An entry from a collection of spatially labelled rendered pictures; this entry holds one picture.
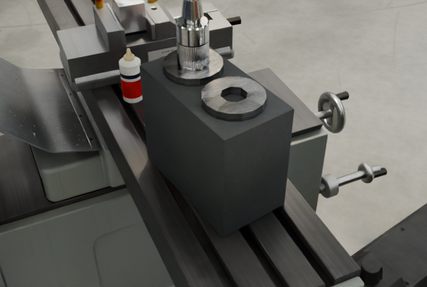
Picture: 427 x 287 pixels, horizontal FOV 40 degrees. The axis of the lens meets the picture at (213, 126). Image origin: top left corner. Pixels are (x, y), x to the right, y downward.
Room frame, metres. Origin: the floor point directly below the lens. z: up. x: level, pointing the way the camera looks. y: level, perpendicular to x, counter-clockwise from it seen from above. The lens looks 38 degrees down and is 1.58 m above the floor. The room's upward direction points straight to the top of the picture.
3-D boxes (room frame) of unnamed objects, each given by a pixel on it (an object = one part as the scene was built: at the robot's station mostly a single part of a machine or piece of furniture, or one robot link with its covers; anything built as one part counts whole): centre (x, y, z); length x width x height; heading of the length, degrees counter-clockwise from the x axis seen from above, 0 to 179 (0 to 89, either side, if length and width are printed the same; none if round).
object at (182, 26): (0.74, 0.03, 1.18); 0.05 x 0.05 x 0.01
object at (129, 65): (0.93, 0.16, 0.97); 0.04 x 0.04 x 0.11
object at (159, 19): (1.09, 0.12, 1.01); 0.12 x 0.06 x 0.04; 22
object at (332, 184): (1.15, -0.37, 0.50); 0.22 x 0.06 x 0.06; 114
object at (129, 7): (1.07, 0.17, 1.03); 0.06 x 0.05 x 0.06; 22
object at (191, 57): (0.74, 0.03, 1.15); 0.05 x 0.05 x 0.06
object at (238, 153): (0.70, 0.00, 1.02); 0.22 x 0.12 x 0.20; 35
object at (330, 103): (1.27, -0.29, 0.62); 0.16 x 0.12 x 0.12; 114
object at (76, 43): (1.08, 0.14, 0.97); 0.35 x 0.15 x 0.11; 112
